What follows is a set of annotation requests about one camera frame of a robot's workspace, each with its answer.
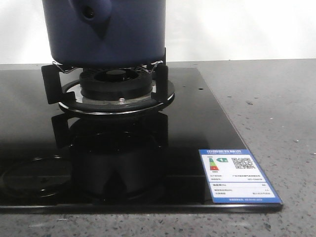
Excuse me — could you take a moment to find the black pot support grate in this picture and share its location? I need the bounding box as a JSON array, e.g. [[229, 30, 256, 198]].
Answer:
[[41, 57, 175, 117]]

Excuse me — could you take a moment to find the dark blue cooking pot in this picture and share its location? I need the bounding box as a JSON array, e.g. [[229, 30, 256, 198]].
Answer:
[[42, 0, 166, 68]]

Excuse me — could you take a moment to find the black gas burner head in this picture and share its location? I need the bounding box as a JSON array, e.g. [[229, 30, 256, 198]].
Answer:
[[79, 69, 152, 101]]

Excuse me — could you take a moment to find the blue white energy label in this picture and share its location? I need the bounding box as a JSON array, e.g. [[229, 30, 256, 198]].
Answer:
[[199, 149, 282, 204]]

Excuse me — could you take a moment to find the black glass gas cooktop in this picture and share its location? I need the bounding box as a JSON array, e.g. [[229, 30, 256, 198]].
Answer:
[[0, 68, 283, 214]]

